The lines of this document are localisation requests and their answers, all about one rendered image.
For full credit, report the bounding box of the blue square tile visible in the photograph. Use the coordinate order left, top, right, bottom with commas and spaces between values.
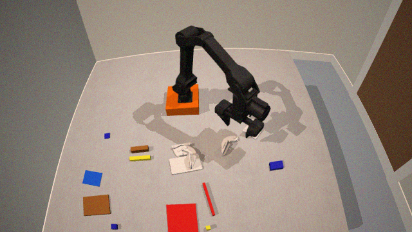
82, 170, 102, 186

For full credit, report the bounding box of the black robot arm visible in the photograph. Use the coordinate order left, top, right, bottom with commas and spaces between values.
172, 26, 271, 122

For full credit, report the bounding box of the yellow flat bar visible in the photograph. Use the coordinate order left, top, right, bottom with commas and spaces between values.
129, 155, 151, 162

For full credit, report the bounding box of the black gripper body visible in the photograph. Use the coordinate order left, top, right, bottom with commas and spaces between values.
214, 99, 264, 137

